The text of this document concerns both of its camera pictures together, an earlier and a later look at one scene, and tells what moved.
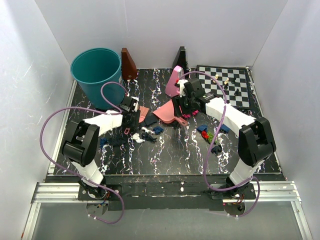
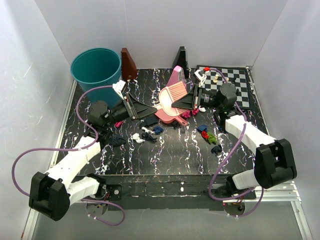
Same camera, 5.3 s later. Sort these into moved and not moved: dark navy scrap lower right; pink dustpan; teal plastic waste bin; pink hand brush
Moved: pink hand brush
Not moved: dark navy scrap lower right; pink dustpan; teal plastic waste bin
